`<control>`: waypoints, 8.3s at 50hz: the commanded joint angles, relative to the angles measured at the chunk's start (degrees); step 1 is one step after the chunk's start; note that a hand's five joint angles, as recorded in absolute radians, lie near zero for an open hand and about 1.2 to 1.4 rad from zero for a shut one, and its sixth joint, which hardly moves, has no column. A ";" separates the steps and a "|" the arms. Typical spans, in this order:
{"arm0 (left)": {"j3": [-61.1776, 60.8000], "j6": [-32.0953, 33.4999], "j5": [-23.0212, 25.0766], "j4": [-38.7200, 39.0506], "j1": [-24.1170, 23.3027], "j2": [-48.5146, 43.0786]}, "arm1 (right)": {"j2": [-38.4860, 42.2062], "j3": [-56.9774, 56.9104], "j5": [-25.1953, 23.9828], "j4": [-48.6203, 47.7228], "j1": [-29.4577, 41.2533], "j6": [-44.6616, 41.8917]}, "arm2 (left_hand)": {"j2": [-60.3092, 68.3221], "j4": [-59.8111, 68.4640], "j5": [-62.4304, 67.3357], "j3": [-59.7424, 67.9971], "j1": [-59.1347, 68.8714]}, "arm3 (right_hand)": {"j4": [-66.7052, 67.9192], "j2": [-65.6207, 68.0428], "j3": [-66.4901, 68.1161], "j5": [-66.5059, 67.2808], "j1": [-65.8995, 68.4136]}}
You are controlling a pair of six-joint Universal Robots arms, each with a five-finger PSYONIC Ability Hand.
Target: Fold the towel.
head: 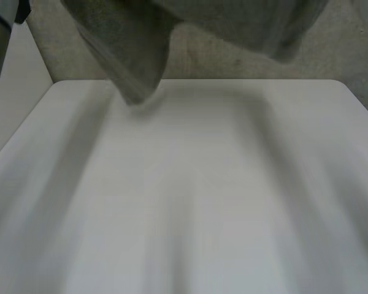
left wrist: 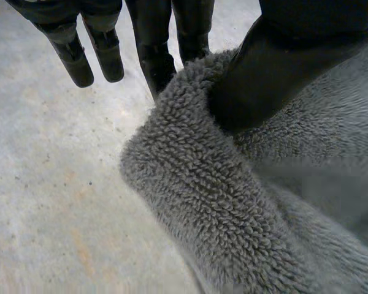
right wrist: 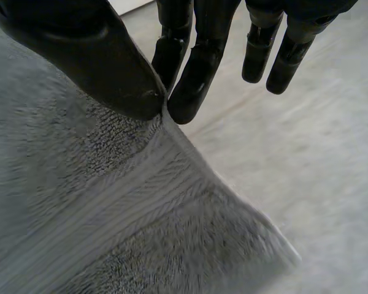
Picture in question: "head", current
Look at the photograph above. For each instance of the grey towel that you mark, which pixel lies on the grey towel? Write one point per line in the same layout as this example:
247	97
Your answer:
132	46

